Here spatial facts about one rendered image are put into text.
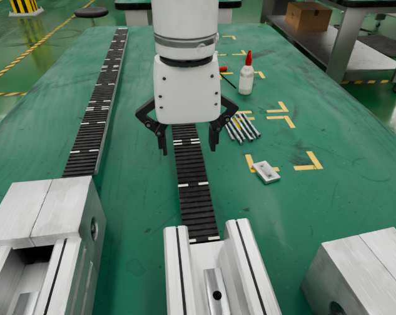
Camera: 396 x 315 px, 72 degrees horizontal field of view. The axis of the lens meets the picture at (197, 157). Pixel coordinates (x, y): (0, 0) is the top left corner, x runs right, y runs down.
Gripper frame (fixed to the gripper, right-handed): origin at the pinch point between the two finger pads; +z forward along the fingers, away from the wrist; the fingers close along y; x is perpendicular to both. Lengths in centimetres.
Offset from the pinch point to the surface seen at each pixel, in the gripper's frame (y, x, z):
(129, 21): 23, -188, 20
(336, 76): -150, -174, 66
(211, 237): -1.4, 16.2, 5.0
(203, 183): -1.6, 6.4, 3.7
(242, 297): -2.2, 27.2, -0.8
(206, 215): -1.2, 12.5, 4.7
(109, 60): 20, -53, 3
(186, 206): 1.6, 10.5, 4.4
